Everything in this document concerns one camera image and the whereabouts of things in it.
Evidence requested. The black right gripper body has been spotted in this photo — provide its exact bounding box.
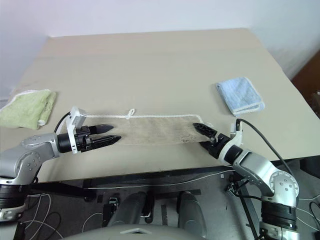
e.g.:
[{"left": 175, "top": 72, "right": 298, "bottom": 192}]
[{"left": 205, "top": 133, "right": 230, "bottom": 160}]

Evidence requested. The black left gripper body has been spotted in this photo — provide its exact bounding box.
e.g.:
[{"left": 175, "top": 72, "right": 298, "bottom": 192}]
[{"left": 74, "top": 126, "right": 95, "bottom": 153}]

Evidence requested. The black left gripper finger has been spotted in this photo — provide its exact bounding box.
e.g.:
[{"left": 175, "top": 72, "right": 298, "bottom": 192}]
[
  {"left": 92, "top": 135, "right": 122, "bottom": 150},
  {"left": 89, "top": 123, "right": 115, "bottom": 135}
]

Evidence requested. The beige towel with white trim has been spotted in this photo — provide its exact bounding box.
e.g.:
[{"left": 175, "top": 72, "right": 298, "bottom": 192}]
[{"left": 84, "top": 108, "right": 216, "bottom": 146}]

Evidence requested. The folded blue towel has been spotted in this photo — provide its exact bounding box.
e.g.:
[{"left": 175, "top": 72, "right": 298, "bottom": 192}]
[{"left": 215, "top": 77, "right": 266, "bottom": 118}]

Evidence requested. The folded green towel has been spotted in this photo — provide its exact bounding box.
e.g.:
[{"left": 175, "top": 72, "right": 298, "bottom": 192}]
[{"left": 0, "top": 89, "right": 57, "bottom": 130}]

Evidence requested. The small metal clamp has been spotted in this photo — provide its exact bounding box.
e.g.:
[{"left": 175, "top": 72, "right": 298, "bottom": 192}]
[{"left": 226, "top": 181, "right": 241, "bottom": 199}]

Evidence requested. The grey rounded leg shell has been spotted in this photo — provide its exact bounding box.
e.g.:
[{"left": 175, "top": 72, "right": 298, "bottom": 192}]
[
  {"left": 177, "top": 191, "right": 209, "bottom": 239},
  {"left": 107, "top": 191, "right": 149, "bottom": 228}
]

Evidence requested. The grey robot torso cover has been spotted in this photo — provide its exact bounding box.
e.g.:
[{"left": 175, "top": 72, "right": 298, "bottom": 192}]
[{"left": 62, "top": 223, "right": 202, "bottom": 240}]

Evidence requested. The dark brown cabinet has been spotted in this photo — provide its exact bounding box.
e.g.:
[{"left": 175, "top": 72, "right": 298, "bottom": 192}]
[{"left": 291, "top": 49, "right": 320, "bottom": 112}]

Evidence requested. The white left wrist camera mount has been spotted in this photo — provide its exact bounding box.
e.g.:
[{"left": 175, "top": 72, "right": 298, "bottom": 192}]
[{"left": 65, "top": 106, "right": 88, "bottom": 154}]

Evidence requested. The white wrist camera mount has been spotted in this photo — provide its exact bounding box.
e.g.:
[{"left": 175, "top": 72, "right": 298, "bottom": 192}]
[
  {"left": 217, "top": 122, "right": 245, "bottom": 163},
  {"left": 65, "top": 106, "right": 88, "bottom": 154}
]

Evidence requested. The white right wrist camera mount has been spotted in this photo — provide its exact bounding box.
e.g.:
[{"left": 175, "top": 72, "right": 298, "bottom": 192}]
[{"left": 217, "top": 122, "right": 245, "bottom": 163}]

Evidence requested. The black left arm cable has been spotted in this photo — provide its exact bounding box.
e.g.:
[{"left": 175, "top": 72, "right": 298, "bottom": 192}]
[{"left": 53, "top": 111, "right": 72, "bottom": 135}]

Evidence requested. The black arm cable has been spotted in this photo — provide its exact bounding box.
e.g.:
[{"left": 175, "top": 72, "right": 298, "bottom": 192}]
[
  {"left": 234, "top": 118, "right": 297, "bottom": 180},
  {"left": 53, "top": 111, "right": 72, "bottom": 135}
]

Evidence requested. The thin white cable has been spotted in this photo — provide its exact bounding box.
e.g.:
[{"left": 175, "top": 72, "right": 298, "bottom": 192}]
[{"left": 82, "top": 169, "right": 236, "bottom": 191}]

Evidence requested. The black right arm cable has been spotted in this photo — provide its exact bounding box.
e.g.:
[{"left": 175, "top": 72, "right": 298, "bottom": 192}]
[{"left": 234, "top": 118, "right": 297, "bottom": 180}]

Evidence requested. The black metal table frame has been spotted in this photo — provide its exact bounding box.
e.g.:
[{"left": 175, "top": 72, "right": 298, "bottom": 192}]
[{"left": 26, "top": 163, "right": 262, "bottom": 240}]

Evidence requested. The looped white floor cable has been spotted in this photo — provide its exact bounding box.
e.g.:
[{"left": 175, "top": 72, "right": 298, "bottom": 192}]
[{"left": 24, "top": 193, "right": 63, "bottom": 240}]

